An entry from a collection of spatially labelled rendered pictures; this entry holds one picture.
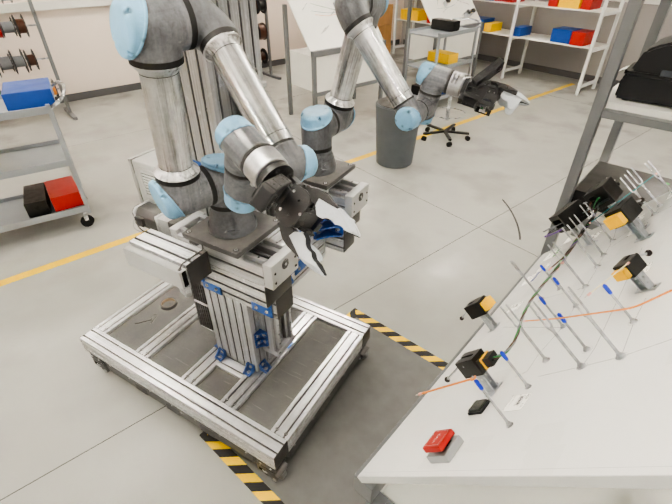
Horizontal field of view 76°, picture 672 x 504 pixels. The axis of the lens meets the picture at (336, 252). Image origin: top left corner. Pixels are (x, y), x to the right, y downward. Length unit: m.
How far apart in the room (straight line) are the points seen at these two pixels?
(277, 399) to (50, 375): 1.32
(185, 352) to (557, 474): 1.92
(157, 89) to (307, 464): 1.64
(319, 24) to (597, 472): 5.47
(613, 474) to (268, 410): 1.58
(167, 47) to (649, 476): 1.06
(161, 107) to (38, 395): 1.98
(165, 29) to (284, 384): 1.56
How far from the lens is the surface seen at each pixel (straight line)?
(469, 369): 0.99
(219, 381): 2.18
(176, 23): 1.05
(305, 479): 2.10
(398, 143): 4.39
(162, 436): 2.34
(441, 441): 0.89
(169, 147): 1.14
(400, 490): 1.21
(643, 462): 0.66
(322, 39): 5.66
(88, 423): 2.53
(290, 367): 2.17
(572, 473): 0.69
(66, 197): 3.96
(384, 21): 8.35
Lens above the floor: 1.89
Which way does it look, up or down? 36 degrees down
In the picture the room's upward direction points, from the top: straight up
